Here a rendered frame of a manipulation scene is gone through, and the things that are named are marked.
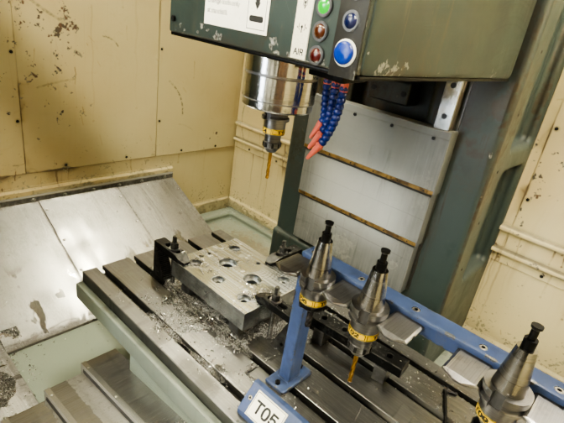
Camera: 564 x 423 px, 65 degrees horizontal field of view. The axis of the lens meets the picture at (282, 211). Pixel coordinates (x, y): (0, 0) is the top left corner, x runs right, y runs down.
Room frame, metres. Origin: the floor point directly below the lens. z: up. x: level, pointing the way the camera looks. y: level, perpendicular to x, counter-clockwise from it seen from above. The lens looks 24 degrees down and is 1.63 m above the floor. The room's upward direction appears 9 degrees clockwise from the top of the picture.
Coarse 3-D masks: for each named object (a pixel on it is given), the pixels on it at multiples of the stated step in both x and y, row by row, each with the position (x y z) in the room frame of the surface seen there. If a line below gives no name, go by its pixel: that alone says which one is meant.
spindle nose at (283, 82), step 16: (256, 64) 0.92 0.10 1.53; (272, 64) 0.90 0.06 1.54; (288, 64) 0.90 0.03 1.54; (256, 80) 0.91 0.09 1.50; (272, 80) 0.90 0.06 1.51; (288, 80) 0.90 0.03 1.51; (304, 80) 0.92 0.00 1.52; (256, 96) 0.91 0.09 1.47; (272, 96) 0.90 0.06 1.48; (288, 96) 0.90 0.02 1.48; (304, 96) 0.92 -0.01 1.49; (272, 112) 0.91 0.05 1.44; (288, 112) 0.91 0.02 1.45; (304, 112) 0.93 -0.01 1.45
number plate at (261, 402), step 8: (256, 400) 0.64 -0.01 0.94; (264, 400) 0.63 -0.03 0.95; (248, 408) 0.63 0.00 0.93; (256, 408) 0.63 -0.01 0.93; (264, 408) 0.62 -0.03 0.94; (272, 408) 0.62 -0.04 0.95; (280, 408) 0.62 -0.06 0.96; (248, 416) 0.62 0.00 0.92; (256, 416) 0.61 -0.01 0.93; (264, 416) 0.61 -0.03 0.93; (272, 416) 0.61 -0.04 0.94; (280, 416) 0.60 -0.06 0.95
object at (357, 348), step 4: (348, 340) 0.60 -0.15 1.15; (352, 340) 0.59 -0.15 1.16; (356, 340) 0.59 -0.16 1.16; (348, 344) 0.60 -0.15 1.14; (352, 344) 0.59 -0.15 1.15; (356, 344) 0.59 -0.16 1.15; (360, 344) 0.59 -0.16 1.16; (364, 344) 0.59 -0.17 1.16; (368, 344) 0.59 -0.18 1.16; (352, 348) 0.59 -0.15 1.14; (356, 348) 0.59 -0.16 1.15; (360, 348) 0.59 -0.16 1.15; (364, 348) 0.59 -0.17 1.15; (368, 348) 0.59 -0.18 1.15; (352, 352) 0.59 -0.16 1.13; (356, 352) 0.59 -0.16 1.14; (360, 352) 0.59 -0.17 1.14; (364, 352) 0.58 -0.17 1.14; (368, 352) 0.59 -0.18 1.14; (360, 356) 0.59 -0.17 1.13
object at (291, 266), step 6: (288, 258) 0.72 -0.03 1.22; (294, 258) 0.73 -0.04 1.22; (300, 258) 0.73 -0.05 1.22; (306, 258) 0.74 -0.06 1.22; (276, 264) 0.70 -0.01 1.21; (282, 264) 0.70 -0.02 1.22; (288, 264) 0.70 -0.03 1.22; (294, 264) 0.71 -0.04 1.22; (300, 264) 0.71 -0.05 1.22; (306, 264) 0.71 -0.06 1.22; (282, 270) 0.68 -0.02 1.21; (288, 270) 0.68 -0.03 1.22; (294, 270) 0.69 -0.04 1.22; (300, 270) 0.69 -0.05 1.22; (294, 276) 0.68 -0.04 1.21
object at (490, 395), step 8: (488, 376) 0.48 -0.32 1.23; (488, 384) 0.46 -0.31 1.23; (480, 392) 0.47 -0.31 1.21; (488, 392) 0.45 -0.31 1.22; (496, 392) 0.45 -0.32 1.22; (528, 392) 0.46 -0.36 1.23; (488, 400) 0.45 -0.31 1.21; (496, 400) 0.45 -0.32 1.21; (504, 400) 0.44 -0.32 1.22; (512, 400) 0.44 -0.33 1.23; (520, 400) 0.44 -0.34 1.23; (528, 400) 0.45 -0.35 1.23; (496, 408) 0.45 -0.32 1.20; (504, 408) 0.44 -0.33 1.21; (512, 408) 0.43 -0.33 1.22; (520, 408) 0.43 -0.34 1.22; (528, 408) 0.44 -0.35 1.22; (504, 416) 0.44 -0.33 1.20; (512, 416) 0.43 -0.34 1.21; (520, 416) 0.44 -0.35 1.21
